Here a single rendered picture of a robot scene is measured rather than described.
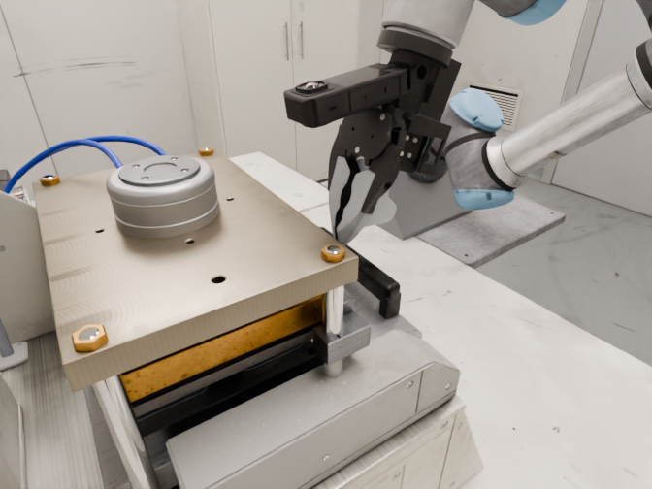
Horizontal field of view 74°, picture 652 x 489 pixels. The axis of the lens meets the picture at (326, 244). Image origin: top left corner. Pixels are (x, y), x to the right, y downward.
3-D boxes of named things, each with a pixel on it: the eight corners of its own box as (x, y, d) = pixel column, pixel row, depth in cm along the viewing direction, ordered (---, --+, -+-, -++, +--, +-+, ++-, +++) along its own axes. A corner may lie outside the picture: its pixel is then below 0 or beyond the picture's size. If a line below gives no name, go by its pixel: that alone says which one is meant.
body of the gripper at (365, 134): (433, 182, 45) (479, 62, 41) (374, 172, 40) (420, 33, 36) (385, 161, 50) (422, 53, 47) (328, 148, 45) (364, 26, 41)
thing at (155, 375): (108, 430, 28) (62, 318, 23) (69, 270, 44) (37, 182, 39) (329, 332, 36) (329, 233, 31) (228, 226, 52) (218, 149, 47)
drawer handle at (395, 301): (385, 320, 45) (388, 289, 43) (309, 255, 55) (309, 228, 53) (400, 313, 46) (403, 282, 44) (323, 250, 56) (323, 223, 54)
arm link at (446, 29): (438, -26, 34) (374, -24, 40) (417, 35, 36) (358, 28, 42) (490, 9, 39) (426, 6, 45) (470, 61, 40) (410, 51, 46)
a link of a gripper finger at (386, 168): (381, 219, 42) (413, 131, 39) (371, 218, 41) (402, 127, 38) (353, 202, 46) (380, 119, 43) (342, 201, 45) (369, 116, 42)
